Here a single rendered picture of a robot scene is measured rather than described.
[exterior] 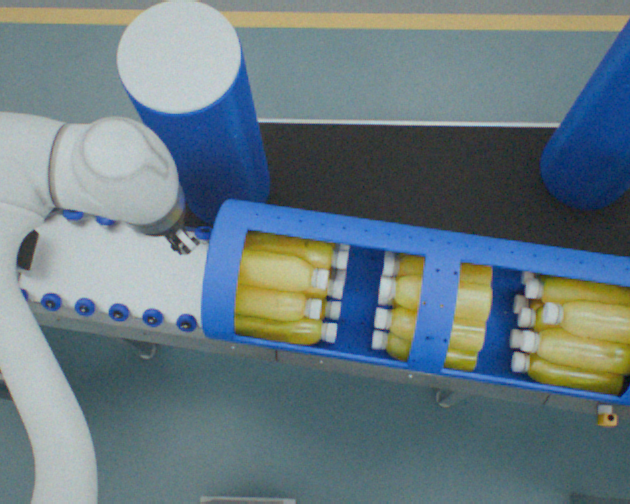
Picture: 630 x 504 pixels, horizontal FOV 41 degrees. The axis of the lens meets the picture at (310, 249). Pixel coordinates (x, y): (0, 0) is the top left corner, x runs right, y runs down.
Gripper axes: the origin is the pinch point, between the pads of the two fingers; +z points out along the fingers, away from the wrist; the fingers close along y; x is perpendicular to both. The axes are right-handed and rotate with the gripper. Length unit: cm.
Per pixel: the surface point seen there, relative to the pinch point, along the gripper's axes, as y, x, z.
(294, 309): -15.1, -7.8, 34.6
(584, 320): -56, -43, 29
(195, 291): 7, 3, 56
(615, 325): -60, -47, 29
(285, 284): -11.1, -9.6, 30.2
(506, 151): -12, -102, 135
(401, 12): 52, -122, 152
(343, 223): -10.7, -25.8, 29.7
